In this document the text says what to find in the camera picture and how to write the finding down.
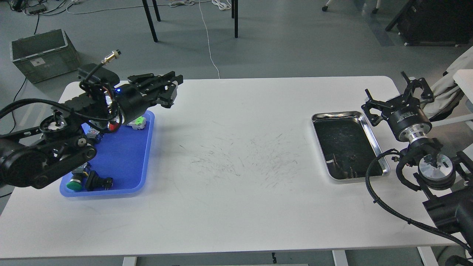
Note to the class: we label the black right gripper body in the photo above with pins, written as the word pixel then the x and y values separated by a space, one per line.
pixel 408 123

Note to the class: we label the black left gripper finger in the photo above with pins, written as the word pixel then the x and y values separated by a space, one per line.
pixel 163 94
pixel 148 82

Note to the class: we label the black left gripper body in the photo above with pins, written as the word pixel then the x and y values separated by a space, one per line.
pixel 135 99

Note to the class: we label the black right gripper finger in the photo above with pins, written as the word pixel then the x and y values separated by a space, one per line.
pixel 387 109
pixel 427 95

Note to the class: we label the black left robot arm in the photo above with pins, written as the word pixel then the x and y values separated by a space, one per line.
pixel 38 156

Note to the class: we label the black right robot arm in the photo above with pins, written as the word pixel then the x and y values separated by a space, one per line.
pixel 446 182

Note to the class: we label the beige cloth on chair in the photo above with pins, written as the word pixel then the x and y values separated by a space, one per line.
pixel 447 94

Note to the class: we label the silver metal tray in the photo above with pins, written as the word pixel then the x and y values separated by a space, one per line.
pixel 340 135

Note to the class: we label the blue plastic tray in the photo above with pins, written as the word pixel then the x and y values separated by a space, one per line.
pixel 123 156

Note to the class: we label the black equipment case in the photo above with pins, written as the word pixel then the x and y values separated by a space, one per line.
pixel 435 21

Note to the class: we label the black table leg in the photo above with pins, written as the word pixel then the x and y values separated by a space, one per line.
pixel 149 17

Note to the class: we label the green plastic crate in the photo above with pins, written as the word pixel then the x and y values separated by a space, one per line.
pixel 44 56

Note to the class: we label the green grey switch module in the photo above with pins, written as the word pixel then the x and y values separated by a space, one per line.
pixel 138 123

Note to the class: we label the red push button switch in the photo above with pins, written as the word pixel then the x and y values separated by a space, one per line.
pixel 113 127

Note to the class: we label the black selector switch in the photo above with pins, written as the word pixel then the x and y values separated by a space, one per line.
pixel 94 181

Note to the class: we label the green push button switch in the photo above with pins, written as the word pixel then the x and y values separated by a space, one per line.
pixel 79 175

